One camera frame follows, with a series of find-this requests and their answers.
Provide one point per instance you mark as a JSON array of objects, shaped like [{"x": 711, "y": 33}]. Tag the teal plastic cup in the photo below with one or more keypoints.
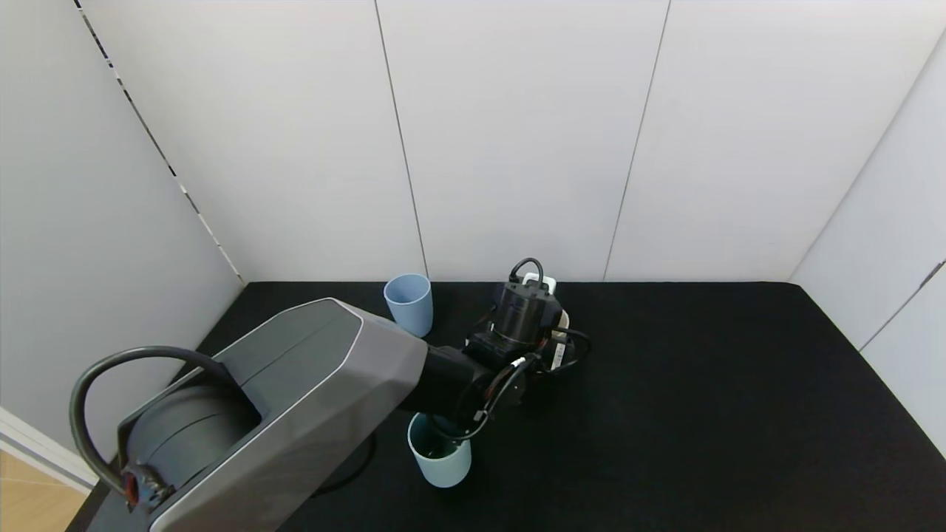
[{"x": 443, "y": 469}]

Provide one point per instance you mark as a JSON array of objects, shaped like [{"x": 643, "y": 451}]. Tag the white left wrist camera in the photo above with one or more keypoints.
[{"x": 539, "y": 281}]

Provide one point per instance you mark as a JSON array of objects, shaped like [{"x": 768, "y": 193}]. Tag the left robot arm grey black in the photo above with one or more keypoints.
[{"x": 318, "y": 384}]

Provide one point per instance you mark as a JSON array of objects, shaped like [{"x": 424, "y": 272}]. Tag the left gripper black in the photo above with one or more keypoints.
[{"x": 556, "y": 355}]

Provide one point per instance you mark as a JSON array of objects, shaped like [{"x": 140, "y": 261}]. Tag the light blue plastic cup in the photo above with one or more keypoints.
[{"x": 410, "y": 303}]

